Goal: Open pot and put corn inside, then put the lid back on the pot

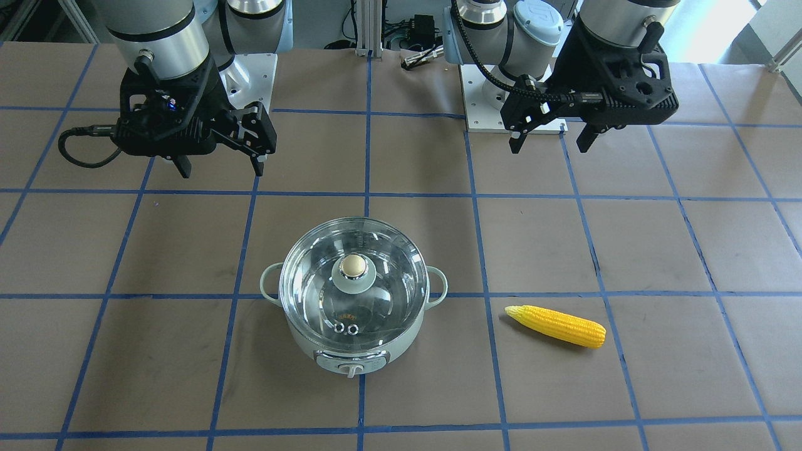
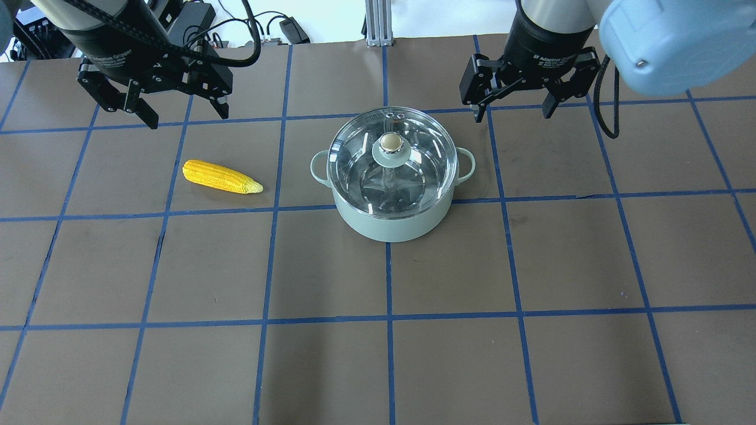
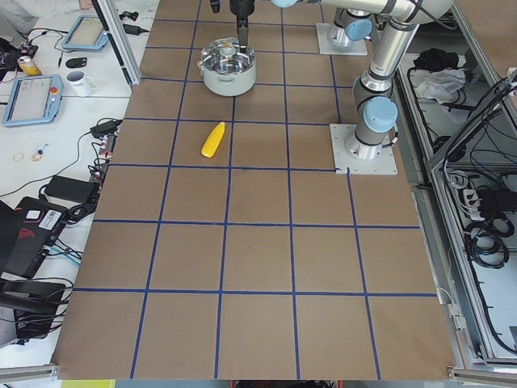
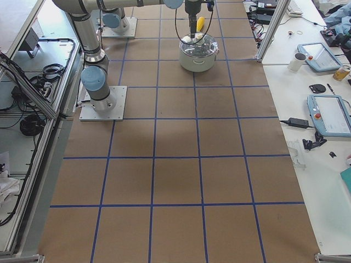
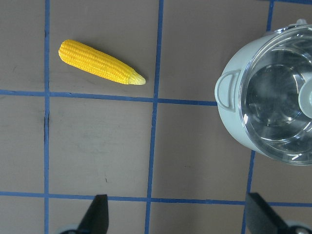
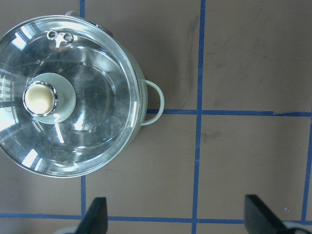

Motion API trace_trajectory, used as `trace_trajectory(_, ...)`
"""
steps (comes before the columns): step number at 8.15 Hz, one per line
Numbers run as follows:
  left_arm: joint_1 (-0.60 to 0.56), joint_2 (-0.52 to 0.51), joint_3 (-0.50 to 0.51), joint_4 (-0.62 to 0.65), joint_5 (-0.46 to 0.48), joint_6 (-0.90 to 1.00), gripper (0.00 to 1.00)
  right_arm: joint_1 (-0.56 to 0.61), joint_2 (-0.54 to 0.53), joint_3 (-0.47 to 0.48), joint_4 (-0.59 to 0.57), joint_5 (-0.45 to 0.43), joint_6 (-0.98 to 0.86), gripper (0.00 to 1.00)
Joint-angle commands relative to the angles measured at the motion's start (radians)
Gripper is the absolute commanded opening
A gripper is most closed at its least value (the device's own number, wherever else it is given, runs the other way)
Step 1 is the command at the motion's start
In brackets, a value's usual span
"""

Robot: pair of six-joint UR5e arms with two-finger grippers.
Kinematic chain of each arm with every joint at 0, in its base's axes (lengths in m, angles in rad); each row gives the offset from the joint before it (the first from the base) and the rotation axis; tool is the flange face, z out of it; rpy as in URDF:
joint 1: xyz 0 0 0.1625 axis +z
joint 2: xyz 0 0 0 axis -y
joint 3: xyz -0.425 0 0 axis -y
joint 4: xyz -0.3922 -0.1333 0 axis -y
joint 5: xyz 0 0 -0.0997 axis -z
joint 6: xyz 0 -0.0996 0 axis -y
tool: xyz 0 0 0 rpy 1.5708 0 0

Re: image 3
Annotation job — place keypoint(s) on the glass pot lid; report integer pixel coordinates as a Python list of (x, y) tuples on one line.
[(223, 57)]

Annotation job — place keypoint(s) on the white electric cooking pot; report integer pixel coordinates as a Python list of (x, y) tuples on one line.
[(229, 85)]

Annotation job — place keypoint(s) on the yellow corn cob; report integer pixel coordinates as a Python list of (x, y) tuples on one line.
[(213, 140)]

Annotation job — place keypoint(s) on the upper blue teach pendant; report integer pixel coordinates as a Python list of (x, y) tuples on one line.
[(86, 34)]

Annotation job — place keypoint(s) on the blue teach pendant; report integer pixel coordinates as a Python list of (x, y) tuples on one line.
[(33, 100), (86, 34)]

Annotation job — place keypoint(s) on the black computer mouse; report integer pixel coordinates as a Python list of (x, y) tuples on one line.
[(76, 62)]

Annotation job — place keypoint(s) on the white mug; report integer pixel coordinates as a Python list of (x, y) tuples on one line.
[(83, 84)]

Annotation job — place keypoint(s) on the small black power adapter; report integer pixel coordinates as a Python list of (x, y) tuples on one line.
[(106, 128)]

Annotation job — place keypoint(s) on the black cloth bundle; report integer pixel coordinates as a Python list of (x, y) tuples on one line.
[(435, 60)]

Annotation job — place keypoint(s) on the white crumpled cloth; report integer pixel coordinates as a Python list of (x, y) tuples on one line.
[(442, 86)]

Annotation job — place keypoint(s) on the yellow drink can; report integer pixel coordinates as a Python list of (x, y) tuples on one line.
[(28, 66)]

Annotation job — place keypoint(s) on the lower blue teach pendant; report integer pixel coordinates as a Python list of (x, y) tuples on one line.
[(33, 100)]

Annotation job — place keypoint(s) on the black power adapter brick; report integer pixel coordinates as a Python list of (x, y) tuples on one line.
[(74, 190)]

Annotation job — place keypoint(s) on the black laptop with sticker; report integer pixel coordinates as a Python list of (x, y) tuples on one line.
[(27, 232)]

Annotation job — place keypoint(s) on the aluminium frame post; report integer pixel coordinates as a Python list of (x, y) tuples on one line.
[(107, 13)]

